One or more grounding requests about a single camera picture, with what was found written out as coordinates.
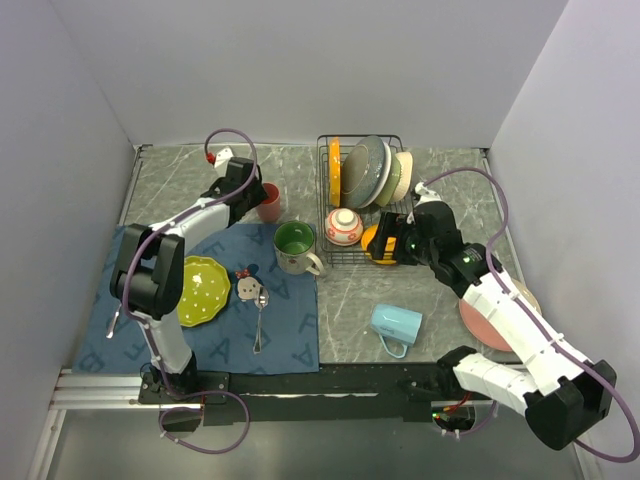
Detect cream square cartoon dish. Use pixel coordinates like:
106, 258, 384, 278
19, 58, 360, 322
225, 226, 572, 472
390, 151, 414, 204

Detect pink plastic cup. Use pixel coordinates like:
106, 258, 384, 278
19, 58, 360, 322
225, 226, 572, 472
256, 182, 281, 223

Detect pink white round plate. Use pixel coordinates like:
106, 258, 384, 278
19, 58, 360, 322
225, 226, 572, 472
458, 278, 542, 352

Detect silver fork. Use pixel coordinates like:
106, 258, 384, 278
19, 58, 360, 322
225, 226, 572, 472
106, 310, 121, 339

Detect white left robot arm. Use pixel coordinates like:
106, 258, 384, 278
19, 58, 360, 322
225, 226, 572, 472
109, 157, 267, 402

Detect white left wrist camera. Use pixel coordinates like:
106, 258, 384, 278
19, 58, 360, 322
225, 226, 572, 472
205, 145, 234, 169

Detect green square panda dish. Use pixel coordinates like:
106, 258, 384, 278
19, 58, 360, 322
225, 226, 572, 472
375, 154, 402, 207

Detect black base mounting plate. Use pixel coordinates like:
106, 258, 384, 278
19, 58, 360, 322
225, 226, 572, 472
137, 362, 501, 426

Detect blue letter-print cloth mat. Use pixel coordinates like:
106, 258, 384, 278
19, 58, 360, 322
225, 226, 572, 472
72, 224, 319, 375

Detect aluminium rail frame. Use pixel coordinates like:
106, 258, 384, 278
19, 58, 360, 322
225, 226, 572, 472
47, 367, 166, 411

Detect cartoon mouse spoon rest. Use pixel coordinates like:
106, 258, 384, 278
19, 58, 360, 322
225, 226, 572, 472
230, 264, 263, 302

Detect red white patterned dish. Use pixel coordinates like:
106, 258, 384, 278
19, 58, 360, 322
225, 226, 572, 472
324, 208, 364, 247

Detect light blue mug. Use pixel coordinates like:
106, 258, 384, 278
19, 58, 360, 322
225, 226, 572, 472
370, 304, 423, 359

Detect orange polka dot plate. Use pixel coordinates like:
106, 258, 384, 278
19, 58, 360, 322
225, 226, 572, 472
328, 137, 341, 207

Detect teal rim white plate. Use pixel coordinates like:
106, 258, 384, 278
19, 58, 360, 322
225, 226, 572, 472
374, 142, 394, 205

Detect orange bowl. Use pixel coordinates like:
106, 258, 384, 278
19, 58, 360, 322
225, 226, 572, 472
360, 224, 401, 266

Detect blue floral plate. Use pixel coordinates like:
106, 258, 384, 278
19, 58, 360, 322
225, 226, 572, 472
340, 135, 387, 210

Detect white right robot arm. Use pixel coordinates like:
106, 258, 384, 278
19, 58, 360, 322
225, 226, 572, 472
367, 200, 617, 450

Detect green polka dot plate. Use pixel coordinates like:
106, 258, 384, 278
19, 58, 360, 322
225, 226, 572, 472
177, 256, 231, 328

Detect green-inside floral mug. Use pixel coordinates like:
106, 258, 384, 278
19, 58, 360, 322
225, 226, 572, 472
273, 220, 325, 276

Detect black wire dish rack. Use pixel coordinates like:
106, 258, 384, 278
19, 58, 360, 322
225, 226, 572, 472
316, 134, 412, 266

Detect silver spoon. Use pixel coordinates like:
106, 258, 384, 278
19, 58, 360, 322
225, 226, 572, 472
253, 286, 269, 355

